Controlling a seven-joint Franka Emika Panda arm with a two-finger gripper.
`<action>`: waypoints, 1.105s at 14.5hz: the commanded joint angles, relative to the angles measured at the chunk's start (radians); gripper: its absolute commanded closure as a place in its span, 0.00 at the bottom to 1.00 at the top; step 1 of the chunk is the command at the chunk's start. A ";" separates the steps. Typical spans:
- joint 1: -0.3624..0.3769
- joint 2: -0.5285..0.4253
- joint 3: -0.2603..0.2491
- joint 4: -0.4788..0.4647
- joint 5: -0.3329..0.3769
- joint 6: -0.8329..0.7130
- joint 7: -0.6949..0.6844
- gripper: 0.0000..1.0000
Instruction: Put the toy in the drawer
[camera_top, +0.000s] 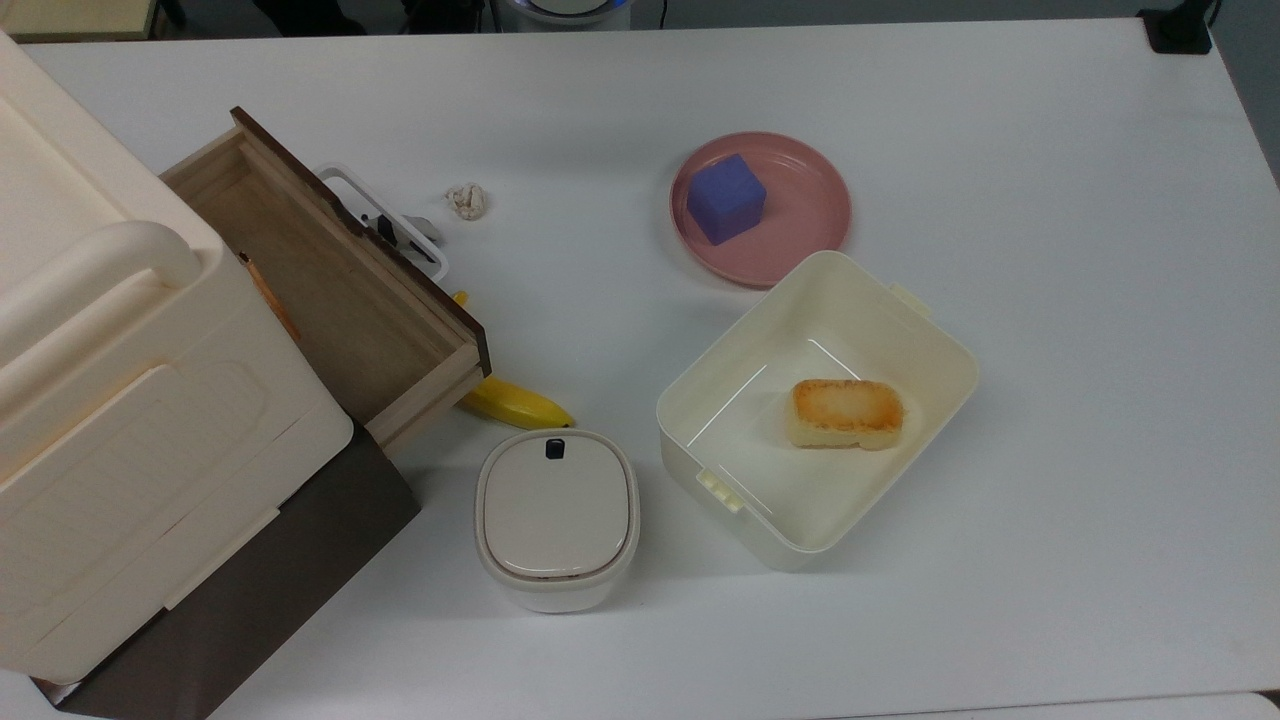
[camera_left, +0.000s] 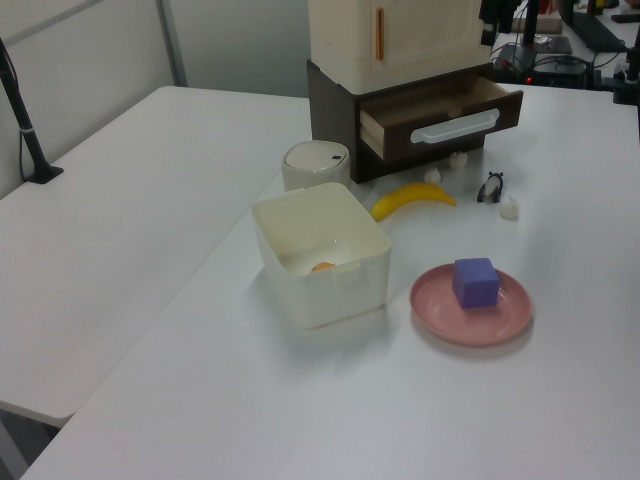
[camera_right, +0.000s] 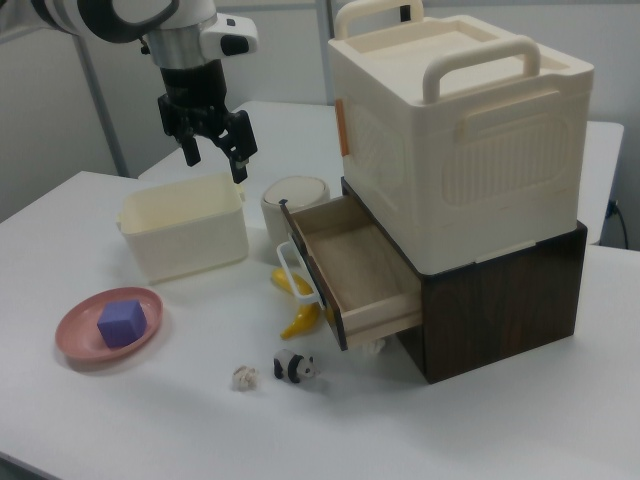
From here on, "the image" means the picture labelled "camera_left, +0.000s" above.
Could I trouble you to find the yellow toy banana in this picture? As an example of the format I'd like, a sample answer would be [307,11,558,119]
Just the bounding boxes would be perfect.
[369,182,458,223]

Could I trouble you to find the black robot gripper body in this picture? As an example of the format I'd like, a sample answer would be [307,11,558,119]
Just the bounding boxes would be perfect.
[480,0,517,24]

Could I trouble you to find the pink plastic plate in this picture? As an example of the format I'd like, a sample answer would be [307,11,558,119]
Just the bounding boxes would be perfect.
[409,263,533,348]

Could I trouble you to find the black clamped pole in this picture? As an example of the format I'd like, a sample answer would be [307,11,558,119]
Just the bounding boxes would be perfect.
[0,37,65,185]

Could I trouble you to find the brown drawer white handle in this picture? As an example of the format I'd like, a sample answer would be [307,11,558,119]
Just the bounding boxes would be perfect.
[359,74,525,161]

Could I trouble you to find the cream open plastic box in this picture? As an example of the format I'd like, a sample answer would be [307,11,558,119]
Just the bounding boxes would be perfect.
[250,182,393,331]

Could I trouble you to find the cream plastic cabinet orange handle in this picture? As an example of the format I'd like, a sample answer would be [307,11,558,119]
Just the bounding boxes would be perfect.
[307,0,485,95]

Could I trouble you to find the black laptop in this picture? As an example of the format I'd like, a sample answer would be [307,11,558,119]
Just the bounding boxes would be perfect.
[571,8,629,52]

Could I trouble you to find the grey metal partition post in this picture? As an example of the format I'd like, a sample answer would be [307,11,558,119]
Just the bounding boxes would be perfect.
[154,0,189,89]

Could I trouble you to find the black table clamp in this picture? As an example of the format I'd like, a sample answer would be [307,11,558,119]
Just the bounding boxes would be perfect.
[610,45,640,106]

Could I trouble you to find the black electronics box red light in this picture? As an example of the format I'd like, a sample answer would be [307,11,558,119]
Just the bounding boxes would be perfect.
[528,55,592,89]

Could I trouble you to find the purple cube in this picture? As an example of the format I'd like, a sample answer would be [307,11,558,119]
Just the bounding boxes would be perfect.
[452,257,502,310]

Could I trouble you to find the small white trash can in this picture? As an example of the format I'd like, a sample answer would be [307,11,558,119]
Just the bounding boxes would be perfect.
[280,140,351,193]

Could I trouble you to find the dark brown drawer unit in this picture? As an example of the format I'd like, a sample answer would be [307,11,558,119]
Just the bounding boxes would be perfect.
[306,58,497,184]

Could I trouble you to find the black and white panda toy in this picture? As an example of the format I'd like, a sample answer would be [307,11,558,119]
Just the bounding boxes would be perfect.
[476,170,506,205]

